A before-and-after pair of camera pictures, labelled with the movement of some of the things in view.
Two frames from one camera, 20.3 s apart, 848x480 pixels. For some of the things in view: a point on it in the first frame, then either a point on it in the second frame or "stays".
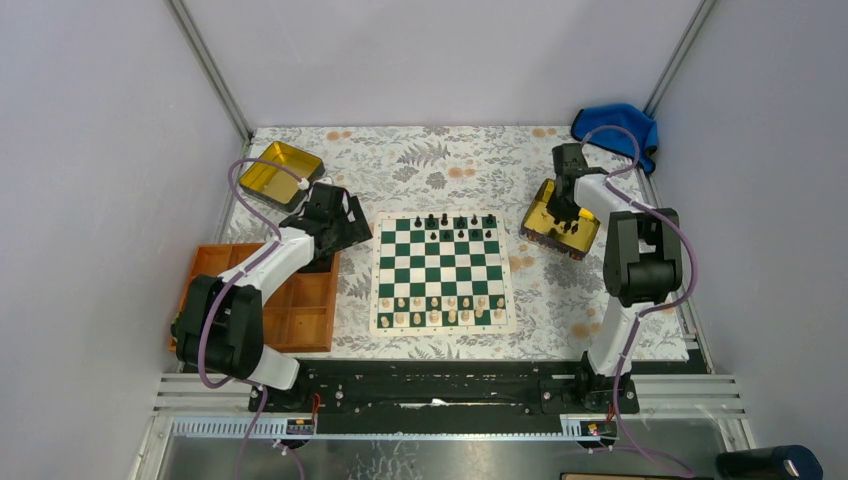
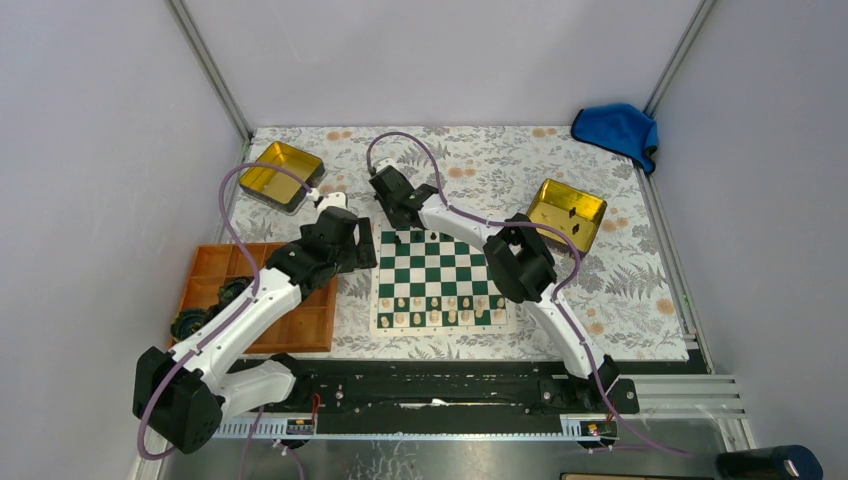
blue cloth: x=587 y=119 stays
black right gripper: x=556 y=211 -> x=396 y=223
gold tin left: x=276 y=186 stays
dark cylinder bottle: x=786 y=462 stays
